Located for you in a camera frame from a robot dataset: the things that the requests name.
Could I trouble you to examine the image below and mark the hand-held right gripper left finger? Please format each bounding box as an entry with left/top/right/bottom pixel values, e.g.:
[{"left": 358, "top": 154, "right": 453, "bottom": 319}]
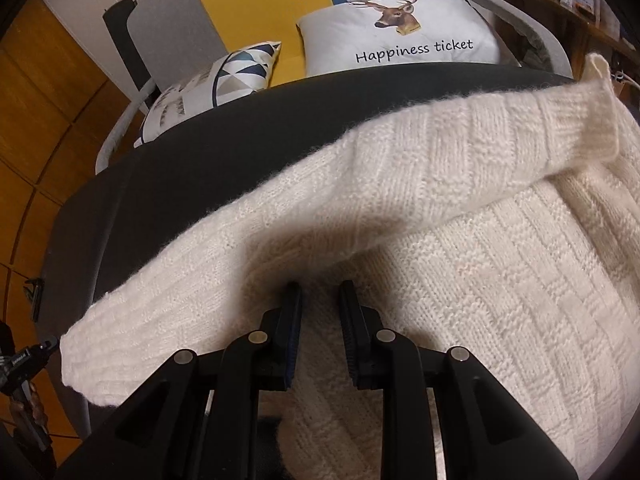
[{"left": 55, "top": 282, "right": 304, "bottom": 480}]

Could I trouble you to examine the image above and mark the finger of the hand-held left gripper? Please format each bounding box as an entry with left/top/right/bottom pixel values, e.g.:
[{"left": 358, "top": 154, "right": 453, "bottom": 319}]
[{"left": 27, "top": 337, "right": 62, "bottom": 362}]

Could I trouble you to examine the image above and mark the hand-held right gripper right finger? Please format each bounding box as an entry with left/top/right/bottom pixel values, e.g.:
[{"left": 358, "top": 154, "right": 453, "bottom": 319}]
[{"left": 338, "top": 280, "right": 581, "bottom": 480}]

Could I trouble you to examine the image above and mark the cream knit sweater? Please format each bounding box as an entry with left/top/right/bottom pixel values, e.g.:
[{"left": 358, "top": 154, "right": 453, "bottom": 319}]
[{"left": 59, "top": 52, "right": 640, "bottom": 480}]

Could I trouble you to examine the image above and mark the person's left hand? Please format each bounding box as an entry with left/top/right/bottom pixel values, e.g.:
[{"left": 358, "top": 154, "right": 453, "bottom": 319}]
[{"left": 14, "top": 382, "right": 48, "bottom": 428}]

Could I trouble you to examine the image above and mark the triangle pattern pillow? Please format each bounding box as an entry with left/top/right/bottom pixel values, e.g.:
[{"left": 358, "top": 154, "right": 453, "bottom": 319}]
[{"left": 132, "top": 41, "right": 282, "bottom": 149}]

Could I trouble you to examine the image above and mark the white deer print pillow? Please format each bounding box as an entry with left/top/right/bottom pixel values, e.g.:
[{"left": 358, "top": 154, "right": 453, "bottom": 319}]
[{"left": 296, "top": 0, "right": 504, "bottom": 79}]

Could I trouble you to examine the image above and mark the grey yellow blue sofa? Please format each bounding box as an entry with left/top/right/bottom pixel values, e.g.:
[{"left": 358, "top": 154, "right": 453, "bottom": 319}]
[{"left": 95, "top": 0, "right": 575, "bottom": 177}]

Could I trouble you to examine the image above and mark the brown wooden desk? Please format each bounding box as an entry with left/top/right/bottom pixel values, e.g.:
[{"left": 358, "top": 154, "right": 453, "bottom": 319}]
[{"left": 497, "top": 0, "right": 640, "bottom": 68}]

